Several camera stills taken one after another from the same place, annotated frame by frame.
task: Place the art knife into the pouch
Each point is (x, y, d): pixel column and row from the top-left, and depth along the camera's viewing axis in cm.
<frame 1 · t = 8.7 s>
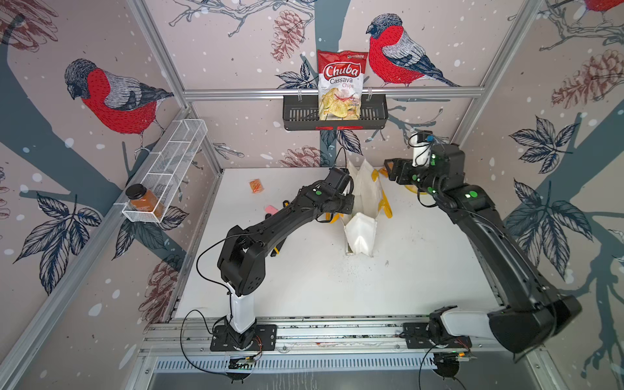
left hand: (354, 199, 84), fingers closed
right hand: (394, 159, 72), fingers open
white tote pouch yellow handles: (360, 227, 87), point 14 cm above the table
orange snack packet: (256, 186, 116), on the table

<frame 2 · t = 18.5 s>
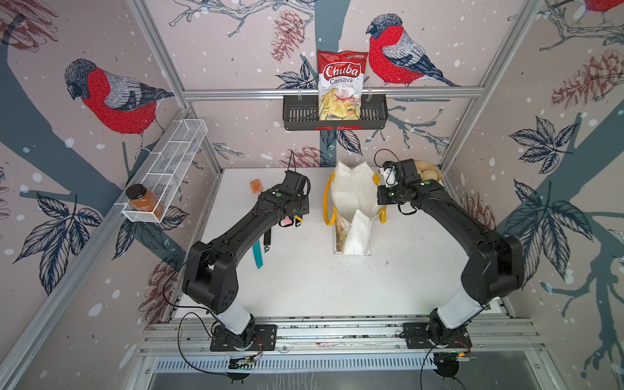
left hand: (305, 199, 87), fingers open
right hand: (377, 192, 89), fingers closed
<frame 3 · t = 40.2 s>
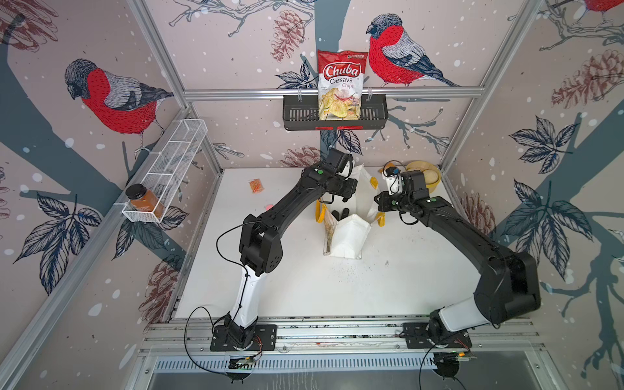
left hand: (357, 185, 87), fingers open
right hand: (374, 196, 87), fingers closed
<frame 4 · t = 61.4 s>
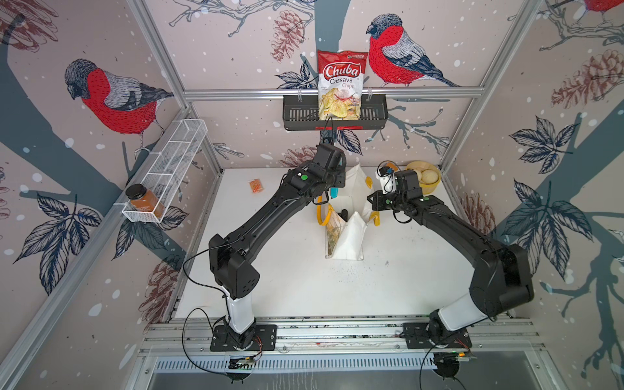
left hand: (344, 167, 78), fingers open
right hand: (367, 195, 88), fingers closed
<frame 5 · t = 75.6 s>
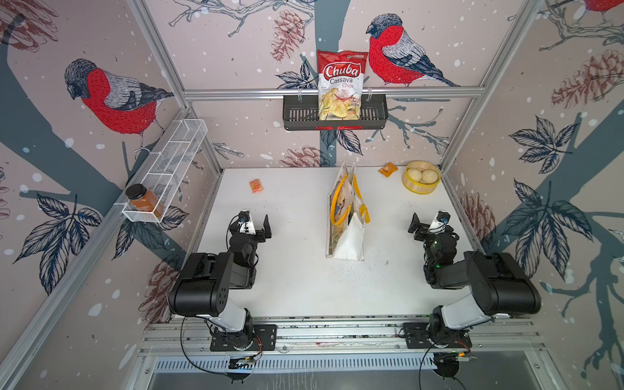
left hand: (257, 211, 90), fingers open
right hand: (426, 214, 90), fingers open
white tote pouch yellow handles: (347, 215, 81), point 21 cm above the table
orange sachet: (388, 169, 123), on the table
the other named things where they were.

